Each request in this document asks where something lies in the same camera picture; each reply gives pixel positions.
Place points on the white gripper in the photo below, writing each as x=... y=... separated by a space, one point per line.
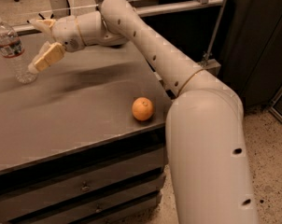
x=66 y=32

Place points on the clear plastic water bottle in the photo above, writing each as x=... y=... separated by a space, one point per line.
x=14 y=53

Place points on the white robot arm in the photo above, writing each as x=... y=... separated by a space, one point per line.
x=205 y=140

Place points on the grey drawer cabinet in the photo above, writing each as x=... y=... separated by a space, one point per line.
x=77 y=116

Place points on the orange fruit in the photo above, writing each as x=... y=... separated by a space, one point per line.
x=142 y=109

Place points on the top grey drawer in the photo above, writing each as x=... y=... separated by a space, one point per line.
x=22 y=207

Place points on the grey drawer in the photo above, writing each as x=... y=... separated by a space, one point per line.
x=22 y=207
x=79 y=210
x=124 y=210

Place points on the middle grey drawer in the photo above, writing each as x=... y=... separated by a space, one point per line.
x=79 y=210

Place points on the bottom grey drawer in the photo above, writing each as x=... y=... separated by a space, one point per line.
x=124 y=210

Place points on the dark grey cabinet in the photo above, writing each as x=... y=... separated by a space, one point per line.
x=249 y=48

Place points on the grey metal frame rail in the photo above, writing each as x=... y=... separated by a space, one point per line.
x=21 y=12

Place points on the grey metal bracket beam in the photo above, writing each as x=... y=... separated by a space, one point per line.
x=210 y=66

